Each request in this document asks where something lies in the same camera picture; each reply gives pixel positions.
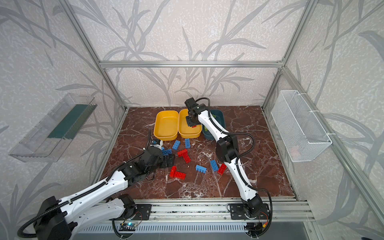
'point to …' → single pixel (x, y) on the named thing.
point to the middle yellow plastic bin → (184, 130)
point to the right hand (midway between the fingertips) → (192, 118)
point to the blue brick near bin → (187, 142)
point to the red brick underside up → (186, 156)
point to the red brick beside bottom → (174, 168)
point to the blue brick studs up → (176, 145)
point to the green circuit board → (127, 227)
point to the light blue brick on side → (200, 168)
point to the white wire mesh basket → (302, 137)
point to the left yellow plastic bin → (166, 125)
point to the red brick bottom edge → (179, 175)
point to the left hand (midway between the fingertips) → (170, 152)
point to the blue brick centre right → (214, 165)
